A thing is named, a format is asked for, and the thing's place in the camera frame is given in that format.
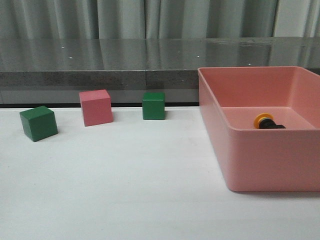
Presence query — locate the yellow push button switch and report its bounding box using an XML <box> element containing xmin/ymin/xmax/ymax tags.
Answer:
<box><xmin>253</xmin><ymin>112</ymin><xmax>286</xmax><ymax>129</ymax></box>

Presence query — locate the green cube middle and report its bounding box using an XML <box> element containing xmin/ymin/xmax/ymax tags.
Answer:
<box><xmin>142</xmin><ymin>92</ymin><xmax>165</xmax><ymax>120</ymax></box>

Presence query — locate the green cube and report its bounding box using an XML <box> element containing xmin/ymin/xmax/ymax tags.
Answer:
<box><xmin>142</xmin><ymin>92</ymin><xmax>165</xmax><ymax>120</ymax></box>
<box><xmin>19</xmin><ymin>105</ymin><xmax>58</xmax><ymax>142</ymax></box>

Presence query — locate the pink cube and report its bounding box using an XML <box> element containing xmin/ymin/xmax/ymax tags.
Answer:
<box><xmin>79</xmin><ymin>89</ymin><xmax>113</xmax><ymax>127</ymax></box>

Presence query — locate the pink plastic bin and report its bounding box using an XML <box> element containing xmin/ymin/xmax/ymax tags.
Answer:
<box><xmin>198</xmin><ymin>66</ymin><xmax>320</xmax><ymax>192</ymax></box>

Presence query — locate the green cube left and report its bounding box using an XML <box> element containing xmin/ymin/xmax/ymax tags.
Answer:
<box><xmin>19</xmin><ymin>105</ymin><xmax>58</xmax><ymax>142</ymax></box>

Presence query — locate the grey curtain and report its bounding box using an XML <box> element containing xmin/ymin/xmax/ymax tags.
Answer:
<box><xmin>0</xmin><ymin>0</ymin><xmax>320</xmax><ymax>39</ymax></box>

